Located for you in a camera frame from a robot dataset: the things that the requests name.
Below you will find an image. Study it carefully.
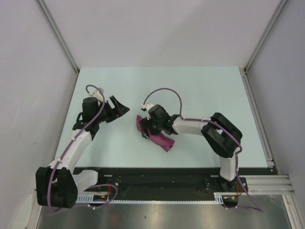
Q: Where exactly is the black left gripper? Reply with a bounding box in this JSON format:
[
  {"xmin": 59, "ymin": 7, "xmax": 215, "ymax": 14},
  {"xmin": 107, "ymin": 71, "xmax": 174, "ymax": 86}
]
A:
[{"xmin": 94, "ymin": 96, "xmax": 129, "ymax": 124}]

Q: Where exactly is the purple cloth napkin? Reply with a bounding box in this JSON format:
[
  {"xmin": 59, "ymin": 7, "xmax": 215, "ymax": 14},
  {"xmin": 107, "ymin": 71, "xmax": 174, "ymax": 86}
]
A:
[{"xmin": 136, "ymin": 115, "xmax": 175, "ymax": 152}]

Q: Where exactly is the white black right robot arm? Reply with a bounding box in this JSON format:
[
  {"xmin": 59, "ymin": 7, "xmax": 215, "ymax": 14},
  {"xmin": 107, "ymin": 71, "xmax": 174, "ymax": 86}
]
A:
[{"xmin": 139, "ymin": 104, "xmax": 243, "ymax": 191}]

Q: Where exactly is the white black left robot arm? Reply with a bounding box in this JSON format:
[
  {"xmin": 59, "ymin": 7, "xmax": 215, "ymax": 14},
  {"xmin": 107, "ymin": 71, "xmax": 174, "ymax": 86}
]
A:
[{"xmin": 35, "ymin": 95, "xmax": 130, "ymax": 208}]

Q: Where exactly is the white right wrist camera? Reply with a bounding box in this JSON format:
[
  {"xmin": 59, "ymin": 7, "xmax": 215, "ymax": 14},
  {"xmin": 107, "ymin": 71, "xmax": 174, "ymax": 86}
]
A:
[{"xmin": 141, "ymin": 103, "xmax": 154, "ymax": 120}]

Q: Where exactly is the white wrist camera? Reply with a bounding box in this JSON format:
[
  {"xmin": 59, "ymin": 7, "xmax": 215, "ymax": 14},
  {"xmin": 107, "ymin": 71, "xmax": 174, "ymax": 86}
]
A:
[
  {"xmin": 88, "ymin": 88, "xmax": 104, "ymax": 102},
  {"xmin": 141, "ymin": 103, "xmax": 154, "ymax": 120}
]

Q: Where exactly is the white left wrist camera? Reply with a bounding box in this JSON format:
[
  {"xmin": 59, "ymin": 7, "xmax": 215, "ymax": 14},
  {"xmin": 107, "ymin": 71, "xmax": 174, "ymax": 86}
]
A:
[{"xmin": 88, "ymin": 88, "xmax": 104, "ymax": 102}]

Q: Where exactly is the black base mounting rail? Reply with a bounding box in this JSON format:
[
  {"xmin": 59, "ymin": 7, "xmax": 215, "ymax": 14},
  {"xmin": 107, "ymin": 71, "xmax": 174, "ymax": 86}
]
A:
[{"xmin": 78, "ymin": 167, "xmax": 248, "ymax": 198}]

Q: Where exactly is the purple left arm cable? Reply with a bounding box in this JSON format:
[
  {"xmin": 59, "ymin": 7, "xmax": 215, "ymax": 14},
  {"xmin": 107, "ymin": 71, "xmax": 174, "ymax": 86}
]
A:
[{"xmin": 46, "ymin": 84, "xmax": 119, "ymax": 217}]

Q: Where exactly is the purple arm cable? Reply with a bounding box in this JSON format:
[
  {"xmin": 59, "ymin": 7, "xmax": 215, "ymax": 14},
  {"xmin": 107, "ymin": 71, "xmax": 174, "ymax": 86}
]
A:
[
  {"xmin": 142, "ymin": 88, "xmax": 264, "ymax": 212},
  {"xmin": 46, "ymin": 84, "xmax": 119, "ymax": 217}
]

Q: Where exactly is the white slotted cable duct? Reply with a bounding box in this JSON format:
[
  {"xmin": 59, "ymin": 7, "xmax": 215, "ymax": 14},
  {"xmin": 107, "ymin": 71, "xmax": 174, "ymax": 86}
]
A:
[{"xmin": 76, "ymin": 193, "xmax": 239, "ymax": 206}]

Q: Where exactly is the right aluminium side rail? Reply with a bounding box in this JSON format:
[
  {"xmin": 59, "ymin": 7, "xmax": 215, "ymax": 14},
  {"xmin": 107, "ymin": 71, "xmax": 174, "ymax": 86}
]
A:
[{"xmin": 239, "ymin": 68, "xmax": 277, "ymax": 168}]

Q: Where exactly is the left aluminium frame post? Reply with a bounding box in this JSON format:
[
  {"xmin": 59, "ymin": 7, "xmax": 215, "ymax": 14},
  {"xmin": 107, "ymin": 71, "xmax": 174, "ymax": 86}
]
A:
[{"xmin": 35, "ymin": 0, "xmax": 80, "ymax": 76}]

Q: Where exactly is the aluminium frame post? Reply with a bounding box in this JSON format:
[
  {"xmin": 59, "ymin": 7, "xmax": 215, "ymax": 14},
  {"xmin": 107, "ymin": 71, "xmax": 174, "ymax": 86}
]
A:
[
  {"xmin": 35, "ymin": 0, "xmax": 80, "ymax": 76},
  {"xmin": 244, "ymin": 0, "xmax": 290, "ymax": 73}
]

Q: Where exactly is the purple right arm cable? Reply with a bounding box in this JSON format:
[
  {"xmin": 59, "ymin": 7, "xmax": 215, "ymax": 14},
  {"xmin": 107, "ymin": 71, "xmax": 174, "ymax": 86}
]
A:
[{"xmin": 142, "ymin": 88, "xmax": 264, "ymax": 212}]

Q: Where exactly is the right aluminium frame post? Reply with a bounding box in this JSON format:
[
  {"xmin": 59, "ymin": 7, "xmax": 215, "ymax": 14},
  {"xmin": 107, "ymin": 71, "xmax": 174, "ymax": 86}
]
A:
[{"xmin": 244, "ymin": 0, "xmax": 290, "ymax": 73}]

